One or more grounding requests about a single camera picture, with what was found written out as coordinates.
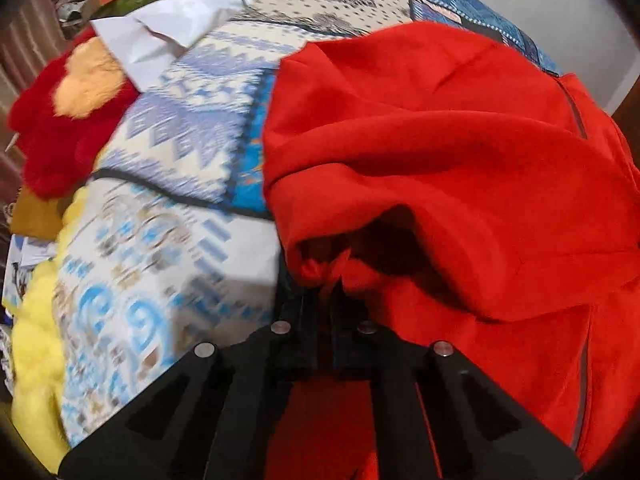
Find red plush toy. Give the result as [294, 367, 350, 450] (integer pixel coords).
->
[7, 27, 141, 201]

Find red fleece garment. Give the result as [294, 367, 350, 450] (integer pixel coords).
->
[261, 21, 640, 480]

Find striped brown curtain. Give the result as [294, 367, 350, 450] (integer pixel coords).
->
[0, 0, 56, 176]

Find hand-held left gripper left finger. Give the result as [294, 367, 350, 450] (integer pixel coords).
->
[57, 260, 323, 480]

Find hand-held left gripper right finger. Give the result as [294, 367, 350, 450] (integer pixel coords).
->
[327, 280, 585, 480]

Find yellow fluffy blanket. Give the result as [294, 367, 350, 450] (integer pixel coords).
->
[9, 187, 91, 461]

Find blue patterned bed sheet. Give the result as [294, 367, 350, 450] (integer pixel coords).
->
[50, 0, 563, 448]

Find white shirt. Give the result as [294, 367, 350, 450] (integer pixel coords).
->
[90, 0, 296, 92]

